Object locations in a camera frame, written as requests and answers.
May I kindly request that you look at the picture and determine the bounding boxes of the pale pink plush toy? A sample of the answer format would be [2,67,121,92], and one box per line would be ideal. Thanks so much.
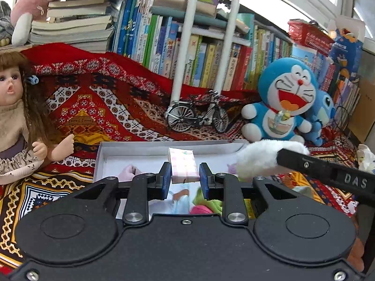
[119,165,143,182]

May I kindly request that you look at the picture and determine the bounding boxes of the white metal pole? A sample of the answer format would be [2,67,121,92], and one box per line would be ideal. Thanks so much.
[213,0,245,94]
[170,0,203,109]

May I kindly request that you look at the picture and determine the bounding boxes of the gold sequin pouch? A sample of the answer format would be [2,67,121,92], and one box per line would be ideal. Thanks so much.
[244,198,256,219]

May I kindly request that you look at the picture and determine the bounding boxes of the brown cardboard box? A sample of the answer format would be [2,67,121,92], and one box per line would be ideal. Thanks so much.
[347,78,375,144]

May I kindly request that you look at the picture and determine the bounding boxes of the white shallow cardboard box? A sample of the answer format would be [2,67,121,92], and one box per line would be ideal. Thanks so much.
[94,140,249,220]

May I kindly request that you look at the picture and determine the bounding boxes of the white fluffy doll checked dress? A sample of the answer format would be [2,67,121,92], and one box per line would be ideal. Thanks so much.
[236,140,310,182]

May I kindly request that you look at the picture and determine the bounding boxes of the white and orange soft toy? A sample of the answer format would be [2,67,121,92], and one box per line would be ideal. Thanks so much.
[149,187,191,215]

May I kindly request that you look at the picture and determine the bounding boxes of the miniature black bicycle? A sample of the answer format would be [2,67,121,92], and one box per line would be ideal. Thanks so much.
[166,90,229,133]

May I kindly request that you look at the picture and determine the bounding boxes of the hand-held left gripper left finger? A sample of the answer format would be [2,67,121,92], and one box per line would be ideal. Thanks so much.
[70,162,172,226]

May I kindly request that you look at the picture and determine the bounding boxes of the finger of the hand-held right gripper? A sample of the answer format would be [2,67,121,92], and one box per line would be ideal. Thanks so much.
[276,149,334,183]

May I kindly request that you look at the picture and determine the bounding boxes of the brown-haired baby doll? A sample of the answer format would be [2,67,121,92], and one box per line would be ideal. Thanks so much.
[0,51,75,185]

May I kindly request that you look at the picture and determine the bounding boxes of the blue cat plush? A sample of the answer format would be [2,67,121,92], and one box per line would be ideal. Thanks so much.
[241,58,319,144]

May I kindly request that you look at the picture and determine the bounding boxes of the black cable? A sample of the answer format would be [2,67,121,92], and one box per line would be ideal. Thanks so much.
[331,105,356,141]

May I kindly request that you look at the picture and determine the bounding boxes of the green and pink fabric toy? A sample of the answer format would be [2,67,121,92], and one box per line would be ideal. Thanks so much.
[189,187,225,215]

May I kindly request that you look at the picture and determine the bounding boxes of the grey plush toy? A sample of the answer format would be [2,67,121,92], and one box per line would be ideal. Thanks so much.
[0,0,15,47]

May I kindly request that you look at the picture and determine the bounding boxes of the stack of lying books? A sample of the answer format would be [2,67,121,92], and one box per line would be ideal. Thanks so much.
[28,0,116,54]

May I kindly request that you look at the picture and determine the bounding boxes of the row of colourful upright books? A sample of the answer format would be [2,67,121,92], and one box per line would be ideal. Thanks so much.
[111,0,293,91]

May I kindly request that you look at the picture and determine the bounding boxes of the red patterned blanket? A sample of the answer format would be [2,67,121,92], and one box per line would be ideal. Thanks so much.
[0,42,361,270]

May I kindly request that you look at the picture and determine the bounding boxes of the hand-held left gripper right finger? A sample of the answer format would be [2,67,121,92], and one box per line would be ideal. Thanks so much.
[199,162,296,226]

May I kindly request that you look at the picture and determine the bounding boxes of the pink rabbit plush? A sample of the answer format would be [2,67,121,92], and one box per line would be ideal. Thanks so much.
[11,0,66,46]

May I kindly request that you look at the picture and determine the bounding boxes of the blue alien plush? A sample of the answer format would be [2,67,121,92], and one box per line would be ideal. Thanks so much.
[305,90,335,147]

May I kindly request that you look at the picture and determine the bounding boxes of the red plastic basket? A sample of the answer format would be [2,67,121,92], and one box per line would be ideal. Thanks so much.
[288,19,336,57]

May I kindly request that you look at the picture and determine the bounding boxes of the pink checked tissue pack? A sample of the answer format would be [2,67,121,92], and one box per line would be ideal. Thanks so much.
[168,148,196,184]

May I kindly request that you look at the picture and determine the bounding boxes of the row of thin picture books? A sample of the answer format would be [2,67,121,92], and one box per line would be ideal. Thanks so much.
[293,44,361,123]

